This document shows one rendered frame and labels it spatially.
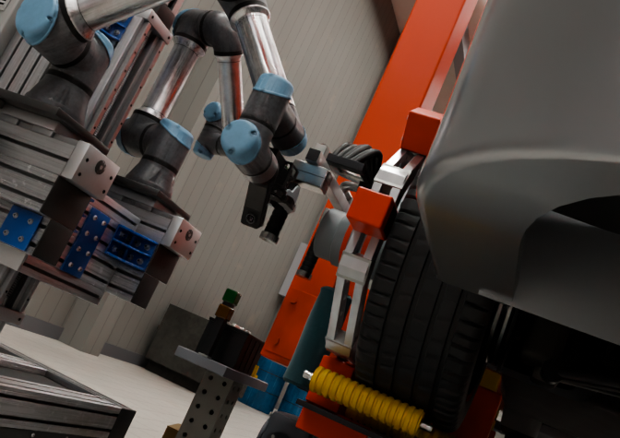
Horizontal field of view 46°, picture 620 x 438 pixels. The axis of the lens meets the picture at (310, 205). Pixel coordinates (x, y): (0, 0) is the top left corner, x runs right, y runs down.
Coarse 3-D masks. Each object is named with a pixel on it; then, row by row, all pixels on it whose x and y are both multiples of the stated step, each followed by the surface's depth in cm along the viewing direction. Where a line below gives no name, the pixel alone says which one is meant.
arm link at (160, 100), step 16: (176, 16) 238; (192, 16) 234; (176, 32) 235; (192, 32) 233; (176, 48) 234; (192, 48) 234; (176, 64) 232; (192, 64) 236; (160, 80) 231; (176, 80) 232; (160, 96) 229; (176, 96) 233; (144, 112) 226; (160, 112) 229; (128, 128) 226; (144, 128) 222; (128, 144) 225
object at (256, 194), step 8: (272, 184) 153; (248, 192) 153; (256, 192) 152; (264, 192) 152; (248, 200) 153; (256, 200) 153; (264, 200) 152; (248, 208) 154; (256, 208) 153; (264, 208) 153; (248, 216) 154; (256, 216) 153; (264, 216) 155; (248, 224) 155; (256, 224) 154
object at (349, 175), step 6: (318, 144) 169; (324, 144) 171; (324, 150) 168; (324, 156) 169; (330, 168) 178; (336, 168) 178; (342, 174) 180; (348, 174) 179; (354, 174) 179; (354, 180) 179; (360, 180) 179
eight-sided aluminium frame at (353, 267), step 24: (384, 168) 155; (408, 168) 156; (384, 192) 155; (360, 240) 152; (360, 264) 148; (336, 288) 152; (360, 288) 149; (336, 312) 155; (360, 312) 154; (336, 336) 159
